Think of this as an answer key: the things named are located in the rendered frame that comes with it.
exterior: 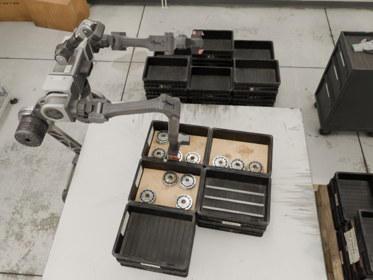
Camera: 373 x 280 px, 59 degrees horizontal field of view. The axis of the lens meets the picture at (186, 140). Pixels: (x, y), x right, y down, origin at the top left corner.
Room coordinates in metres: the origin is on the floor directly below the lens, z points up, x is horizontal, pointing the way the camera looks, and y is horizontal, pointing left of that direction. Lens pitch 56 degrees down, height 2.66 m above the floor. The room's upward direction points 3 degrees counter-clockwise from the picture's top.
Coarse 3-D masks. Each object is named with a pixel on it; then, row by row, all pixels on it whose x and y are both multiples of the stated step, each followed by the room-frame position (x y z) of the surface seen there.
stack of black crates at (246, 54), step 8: (240, 40) 2.66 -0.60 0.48; (248, 40) 2.65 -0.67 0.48; (256, 40) 2.64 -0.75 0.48; (240, 48) 2.65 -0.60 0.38; (248, 48) 2.64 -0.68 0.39; (256, 48) 2.63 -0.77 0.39; (264, 48) 2.62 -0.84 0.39; (272, 48) 2.52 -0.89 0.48; (240, 56) 2.54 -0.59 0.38; (248, 56) 2.53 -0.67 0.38; (256, 56) 2.53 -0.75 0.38; (264, 56) 2.52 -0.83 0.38; (272, 56) 2.44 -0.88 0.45; (232, 64) 2.43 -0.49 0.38
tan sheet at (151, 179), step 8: (144, 168) 1.05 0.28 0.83; (144, 176) 0.99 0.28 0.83; (152, 176) 0.99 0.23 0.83; (160, 176) 0.98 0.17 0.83; (144, 184) 0.93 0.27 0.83; (152, 184) 0.93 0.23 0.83; (160, 184) 0.93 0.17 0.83; (160, 192) 0.87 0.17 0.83; (168, 192) 0.87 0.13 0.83; (176, 192) 0.87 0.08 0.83; (184, 192) 0.86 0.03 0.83; (192, 192) 0.86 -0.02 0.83; (136, 200) 0.83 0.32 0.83; (160, 200) 0.82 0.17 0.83; (168, 200) 0.82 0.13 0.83; (192, 200) 0.81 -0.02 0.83; (192, 208) 0.76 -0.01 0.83
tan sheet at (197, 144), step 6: (156, 132) 1.33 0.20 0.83; (192, 138) 1.26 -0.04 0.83; (198, 138) 1.26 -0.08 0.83; (204, 138) 1.25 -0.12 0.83; (156, 144) 1.22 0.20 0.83; (168, 144) 1.22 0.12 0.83; (192, 144) 1.21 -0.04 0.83; (198, 144) 1.21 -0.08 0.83; (204, 144) 1.20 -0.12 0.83; (150, 150) 1.18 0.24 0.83; (180, 150) 1.17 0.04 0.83; (186, 150) 1.17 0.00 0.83; (192, 150) 1.17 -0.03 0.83; (198, 150) 1.16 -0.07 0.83; (204, 150) 1.16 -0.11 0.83; (150, 156) 1.14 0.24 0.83
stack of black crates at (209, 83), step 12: (192, 72) 2.32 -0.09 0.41; (204, 72) 2.30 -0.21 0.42; (216, 72) 2.29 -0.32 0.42; (228, 72) 2.27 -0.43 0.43; (192, 84) 2.19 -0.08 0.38; (204, 84) 2.18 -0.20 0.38; (216, 84) 2.17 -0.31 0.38; (228, 84) 2.16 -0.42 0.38; (192, 96) 2.04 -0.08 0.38; (204, 96) 2.02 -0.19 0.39; (216, 96) 2.01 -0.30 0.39; (228, 96) 2.00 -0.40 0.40
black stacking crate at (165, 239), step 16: (128, 208) 0.75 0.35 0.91; (144, 208) 0.74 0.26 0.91; (128, 224) 0.68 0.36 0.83; (144, 224) 0.68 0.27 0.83; (160, 224) 0.67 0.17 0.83; (176, 224) 0.67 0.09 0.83; (128, 240) 0.59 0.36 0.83; (144, 240) 0.59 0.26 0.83; (160, 240) 0.58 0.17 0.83; (176, 240) 0.58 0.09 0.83; (192, 240) 0.57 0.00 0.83; (144, 256) 0.50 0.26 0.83; (160, 256) 0.49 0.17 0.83; (176, 256) 0.49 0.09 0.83
